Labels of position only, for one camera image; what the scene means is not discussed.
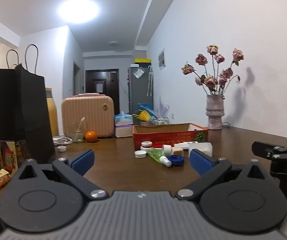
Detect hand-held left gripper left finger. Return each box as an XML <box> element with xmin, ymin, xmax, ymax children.
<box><xmin>16</xmin><ymin>149</ymin><xmax>109</xmax><ymax>201</ymax></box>

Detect rack of small bottles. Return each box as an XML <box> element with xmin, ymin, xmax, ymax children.
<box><xmin>139</xmin><ymin>116</ymin><xmax>170</xmax><ymax>126</ymax></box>

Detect wall picture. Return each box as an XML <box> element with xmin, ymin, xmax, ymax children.
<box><xmin>158</xmin><ymin>48</ymin><xmax>166</xmax><ymax>70</ymax></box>

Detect dark wooden door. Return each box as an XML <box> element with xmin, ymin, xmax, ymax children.
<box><xmin>85</xmin><ymin>69</ymin><xmax>120</xmax><ymax>121</ymax></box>

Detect side door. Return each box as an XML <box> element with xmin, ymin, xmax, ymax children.
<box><xmin>73</xmin><ymin>61</ymin><xmax>81</xmax><ymax>96</ymax></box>

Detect blue cap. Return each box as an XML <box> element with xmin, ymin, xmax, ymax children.
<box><xmin>167</xmin><ymin>155</ymin><xmax>185</xmax><ymax>167</ymax></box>

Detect yellow bottle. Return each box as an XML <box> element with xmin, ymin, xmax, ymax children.
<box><xmin>45</xmin><ymin>88</ymin><xmax>59</xmax><ymax>138</ymax></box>

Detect tissue pack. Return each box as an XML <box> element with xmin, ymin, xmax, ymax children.
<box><xmin>114</xmin><ymin>111</ymin><xmax>134</xmax><ymax>138</ymax></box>

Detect red cardboard box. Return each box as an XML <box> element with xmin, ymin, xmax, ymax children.
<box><xmin>133</xmin><ymin>122</ymin><xmax>208</xmax><ymax>152</ymax></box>

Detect translucent plastic cup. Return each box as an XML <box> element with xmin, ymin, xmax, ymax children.
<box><xmin>188</xmin><ymin>142</ymin><xmax>213</xmax><ymax>158</ymax></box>

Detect round ceiling light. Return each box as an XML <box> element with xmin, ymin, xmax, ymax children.
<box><xmin>57</xmin><ymin>0</ymin><xmax>100</xmax><ymax>25</ymax></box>

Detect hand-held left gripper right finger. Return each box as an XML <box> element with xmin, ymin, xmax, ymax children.
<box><xmin>175</xmin><ymin>149</ymin><xmax>274</xmax><ymax>202</ymax></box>

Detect pink suitcase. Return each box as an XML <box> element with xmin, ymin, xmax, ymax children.
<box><xmin>61</xmin><ymin>93</ymin><xmax>115</xmax><ymax>139</ymax></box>

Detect colourful snack box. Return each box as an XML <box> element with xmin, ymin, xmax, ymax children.
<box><xmin>0</xmin><ymin>140</ymin><xmax>33</xmax><ymax>173</ymax></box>

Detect white bottle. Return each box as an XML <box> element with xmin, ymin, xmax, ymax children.
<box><xmin>162</xmin><ymin>144</ymin><xmax>174</xmax><ymax>156</ymax></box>

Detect grey refrigerator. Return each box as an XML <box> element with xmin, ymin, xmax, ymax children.
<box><xmin>128</xmin><ymin>66</ymin><xmax>154</xmax><ymax>121</ymax></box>

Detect orange fruit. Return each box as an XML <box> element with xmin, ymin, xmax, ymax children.
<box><xmin>85</xmin><ymin>131</ymin><xmax>98</xmax><ymax>143</ymax></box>

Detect white flat box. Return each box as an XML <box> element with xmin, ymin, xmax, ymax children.
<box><xmin>174</xmin><ymin>141</ymin><xmax>199</xmax><ymax>149</ymax></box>

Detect clear glass with straw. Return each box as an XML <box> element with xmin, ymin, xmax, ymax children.
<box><xmin>70</xmin><ymin>117</ymin><xmax>85</xmax><ymax>143</ymax></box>

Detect large black paper bag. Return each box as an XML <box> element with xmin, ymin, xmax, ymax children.
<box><xmin>14</xmin><ymin>44</ymin><xmax>56</xmax><ymax>165</ymax></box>

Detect yellow plastic item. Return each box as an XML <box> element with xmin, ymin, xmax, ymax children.
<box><xmin>132</xmin><ymin>110</ymin><xmax>151</xmax><ymax>122</ymax></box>

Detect blue plastic bag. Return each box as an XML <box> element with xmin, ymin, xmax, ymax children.
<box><xmin>136</xmin><ymin>102</ymin><xmax>157</xmax><ymax>117</ymax></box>

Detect grey ribbed vase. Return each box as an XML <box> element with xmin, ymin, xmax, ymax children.
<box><xmin>206</xmin><ymin>94</ymin><xmax>226</xmax><ymax>130</ymax></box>

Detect purple dried lavender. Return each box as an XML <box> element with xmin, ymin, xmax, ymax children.
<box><xmin>158</xmin><ymin>97</ymin><xmax>170</xmax><ymax>118</ymax></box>

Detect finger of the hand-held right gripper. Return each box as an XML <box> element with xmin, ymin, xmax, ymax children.
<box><xmin>252</xmin><ymin>141</ymin><xmax>287</xmax><ymax>159</ymax></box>

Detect dried pink roses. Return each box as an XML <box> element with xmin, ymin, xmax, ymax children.
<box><xmin>181</xmin><ymin>44</ymin><xmax>245</xmax><ymax>97</ymax></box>

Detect green spray bottle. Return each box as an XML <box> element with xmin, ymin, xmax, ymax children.
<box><xmin>147</xmin><ymin>148</ymin><xmax>172</xmax><ymax>167</ymax></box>

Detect small white jar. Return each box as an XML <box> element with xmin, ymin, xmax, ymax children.
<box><xmin>140</xmin><ymin>141</ymin><xmax>153</xmax><ymax>152</ymax></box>

